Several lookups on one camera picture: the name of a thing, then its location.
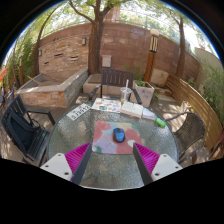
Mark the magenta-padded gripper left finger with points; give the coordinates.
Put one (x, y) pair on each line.
(60, 164)

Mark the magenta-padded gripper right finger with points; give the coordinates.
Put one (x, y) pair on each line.
(163, 165)

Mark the blue and black computer mouse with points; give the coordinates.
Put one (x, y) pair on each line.
(118, 135)

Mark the floral pink mouse pad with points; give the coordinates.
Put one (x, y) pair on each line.
(103, 140)

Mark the green plastic case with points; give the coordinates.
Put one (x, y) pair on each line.
(160, 122)

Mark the brown wicker chair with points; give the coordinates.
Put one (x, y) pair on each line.
(191, 130)

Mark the black metal chair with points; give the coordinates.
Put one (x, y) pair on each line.
(23, 131)

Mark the small blue and white book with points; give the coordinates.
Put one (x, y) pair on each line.
(149, 114)

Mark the white licence plate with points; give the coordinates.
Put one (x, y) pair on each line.
(78, 111)

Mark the curved wooden slat fence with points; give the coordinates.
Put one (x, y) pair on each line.
(196, 106)

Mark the raised stone planter bed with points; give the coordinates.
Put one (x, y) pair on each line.
(46, 95)

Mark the concrete planter with plants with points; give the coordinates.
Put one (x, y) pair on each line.
(145, 95)

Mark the clear plastic cup with straw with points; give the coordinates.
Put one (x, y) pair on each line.
(125, 95)

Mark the beige stone block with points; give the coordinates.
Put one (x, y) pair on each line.
(160, 77)

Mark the dark wooden slatted chair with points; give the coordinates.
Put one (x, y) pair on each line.
(113, 78)

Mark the slim tree trunk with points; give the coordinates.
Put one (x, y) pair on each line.
(181, 50)

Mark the large forked tree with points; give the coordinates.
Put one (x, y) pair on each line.
(96, 43)

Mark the wooden garden lamp post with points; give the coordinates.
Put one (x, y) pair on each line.
(150, 65)

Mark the grey wall box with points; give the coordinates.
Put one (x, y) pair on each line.
(106, 61)

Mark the black wall lamp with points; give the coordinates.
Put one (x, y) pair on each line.
(40, 52)
(84, 41)

